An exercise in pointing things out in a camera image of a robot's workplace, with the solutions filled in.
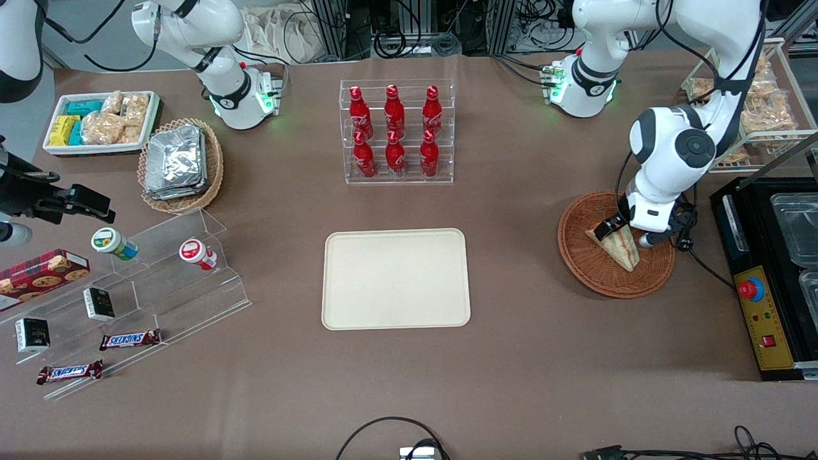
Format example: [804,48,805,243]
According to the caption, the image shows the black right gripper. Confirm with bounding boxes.
[0,135,116,224]

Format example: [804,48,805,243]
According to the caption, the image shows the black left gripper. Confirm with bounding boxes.
[593,203,697,242]

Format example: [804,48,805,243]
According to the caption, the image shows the triangular layered sandwich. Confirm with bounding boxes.
[585,225,641,273]

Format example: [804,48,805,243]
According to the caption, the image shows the brown round wicker basket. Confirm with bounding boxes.
[557,190,676,300]

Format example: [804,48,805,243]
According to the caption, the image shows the light tan wicker basket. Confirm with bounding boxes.
[137,118,224,215]

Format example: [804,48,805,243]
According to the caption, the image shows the beige plastic tray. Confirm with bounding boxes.
[321,228,472,331]

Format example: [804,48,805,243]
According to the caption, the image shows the green label yogurt cup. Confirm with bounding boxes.
[91,227,138,261]

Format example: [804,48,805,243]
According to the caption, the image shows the white plastic snack bin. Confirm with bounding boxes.
[43,91,160,156]

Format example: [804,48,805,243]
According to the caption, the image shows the foil-wrapped pack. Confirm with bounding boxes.
[146,125,205,189]
[144,167,208,201]

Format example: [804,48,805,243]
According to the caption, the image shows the red tartan cookie box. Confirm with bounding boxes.
[0,249,90,306]

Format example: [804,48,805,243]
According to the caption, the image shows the small black tea box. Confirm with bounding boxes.
[83,287,116,322]
[15,318,50,353]

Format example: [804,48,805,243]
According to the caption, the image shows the red label yogurt cup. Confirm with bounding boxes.
[179,238,218,271]

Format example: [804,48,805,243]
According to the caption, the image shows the clear acrylic stepped stand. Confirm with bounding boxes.
[0,208,252,401]

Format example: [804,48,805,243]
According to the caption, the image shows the Snickers chocolate bar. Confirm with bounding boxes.
[99,329,162,351]
[36,360,104,385]

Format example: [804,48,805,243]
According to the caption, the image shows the clear plastic container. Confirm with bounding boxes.
[799,268,818,315]
[770,192,818,268]

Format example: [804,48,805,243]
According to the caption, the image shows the black machine with yellow panel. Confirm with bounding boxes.
[709,176,818,382]

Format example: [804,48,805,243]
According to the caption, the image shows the grey metal bar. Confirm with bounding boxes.
[754,131,818,174]

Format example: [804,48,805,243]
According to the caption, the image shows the red cola bottle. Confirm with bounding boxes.
[422,85,443,134]
[348,86,373,138]
[385,130,406,178]
[419,130,440,178]
[384,84,406,135]
[353,131,376,179]

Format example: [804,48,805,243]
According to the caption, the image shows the clear acrylic bottle rack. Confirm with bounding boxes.
[339,79,456,186]

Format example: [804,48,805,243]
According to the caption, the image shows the white cloth bag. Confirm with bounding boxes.
[242,5,333,65]

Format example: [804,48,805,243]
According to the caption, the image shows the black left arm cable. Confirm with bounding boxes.
[613,0,768,253]

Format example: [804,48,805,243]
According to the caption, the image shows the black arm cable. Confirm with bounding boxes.
[613,0,768,253]
[38,0,160,72]

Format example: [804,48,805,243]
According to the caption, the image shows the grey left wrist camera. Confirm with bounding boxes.
[639,225,679,249]

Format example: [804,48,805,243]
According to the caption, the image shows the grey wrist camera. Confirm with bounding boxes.
[0,220,33,248]
[639,225,679,249]

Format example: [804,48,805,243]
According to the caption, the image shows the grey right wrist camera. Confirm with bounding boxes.
[0,220,33,248]

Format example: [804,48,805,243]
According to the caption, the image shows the black power cable with plug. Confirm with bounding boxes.
[676,235,736,289]

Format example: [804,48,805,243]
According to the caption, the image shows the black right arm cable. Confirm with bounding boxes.
[38,0,160,72]

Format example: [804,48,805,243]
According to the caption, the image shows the black left base cable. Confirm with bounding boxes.
[492,54,553,87]

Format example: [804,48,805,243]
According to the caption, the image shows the black base cable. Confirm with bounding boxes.
[233,43,288,68]
[492,54,553,87]

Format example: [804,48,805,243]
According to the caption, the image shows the black cable with connector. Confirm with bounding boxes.
[582,425,818,460]

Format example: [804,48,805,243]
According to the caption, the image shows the black right base cable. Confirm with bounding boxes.
[233,43,288,68]

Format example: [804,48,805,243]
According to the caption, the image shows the aluminium frame post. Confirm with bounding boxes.
[307,0,349,61]
[489,0,515,55]

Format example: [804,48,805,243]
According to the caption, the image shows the white wire rack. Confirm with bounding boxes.
[681,38,818,174]

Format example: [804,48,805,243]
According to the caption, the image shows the coiled black background cables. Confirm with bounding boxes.
[371,22,462,59]

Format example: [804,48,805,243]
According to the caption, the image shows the black looped cable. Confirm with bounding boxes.
[336,417,451,460]

